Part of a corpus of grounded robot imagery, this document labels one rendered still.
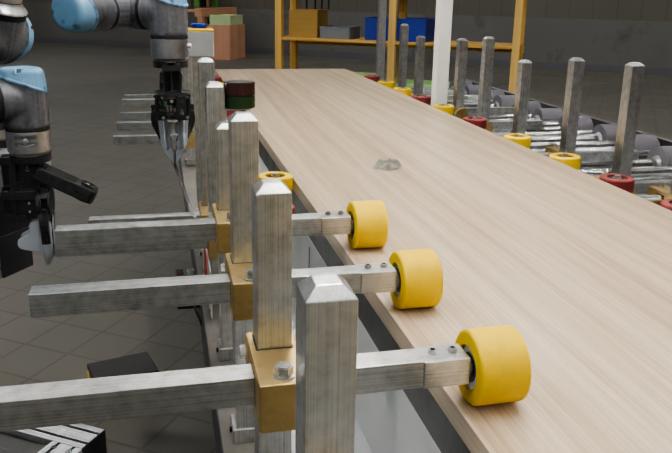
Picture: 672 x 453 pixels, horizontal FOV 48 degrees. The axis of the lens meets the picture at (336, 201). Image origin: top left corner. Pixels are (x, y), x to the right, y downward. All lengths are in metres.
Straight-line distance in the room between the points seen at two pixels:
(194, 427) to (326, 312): 2.00
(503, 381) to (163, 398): 0.33
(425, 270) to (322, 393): 0.51
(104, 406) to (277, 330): 0.18
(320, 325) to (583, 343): 0.56
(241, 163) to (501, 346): 0.40
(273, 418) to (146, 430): 1.77
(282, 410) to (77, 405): 0.19
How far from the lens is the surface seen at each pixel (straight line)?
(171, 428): 2.48
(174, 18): 1.54
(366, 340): 1.21
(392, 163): 1.83
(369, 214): 1.23
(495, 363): 0.79
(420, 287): 1.00
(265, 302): 0.75
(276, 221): 0.72
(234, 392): 0.75
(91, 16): 1.49
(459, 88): 3.11
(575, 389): 0.89
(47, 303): 0.98
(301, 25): 7.82
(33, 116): 1.41
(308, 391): 0.51
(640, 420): 0.86
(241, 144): 0.95
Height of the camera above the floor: 1.32
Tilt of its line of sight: 16 degrees down
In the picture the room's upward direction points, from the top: 1 degrees clockwise
